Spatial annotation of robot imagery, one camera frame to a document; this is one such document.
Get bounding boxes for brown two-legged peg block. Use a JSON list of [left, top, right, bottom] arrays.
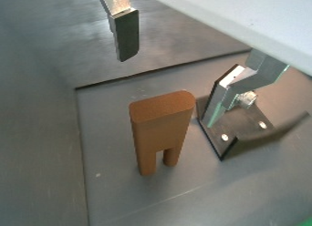
[[129, 90, 196, 176]]

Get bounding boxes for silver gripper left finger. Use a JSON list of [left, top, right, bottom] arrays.
[[101, 0, 140, 62]]

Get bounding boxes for green shape-sorting board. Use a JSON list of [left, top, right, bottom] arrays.
[[299, 218, 312, 226]]

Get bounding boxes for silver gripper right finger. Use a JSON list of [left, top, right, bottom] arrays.
[[201, 49, 290, 128]]

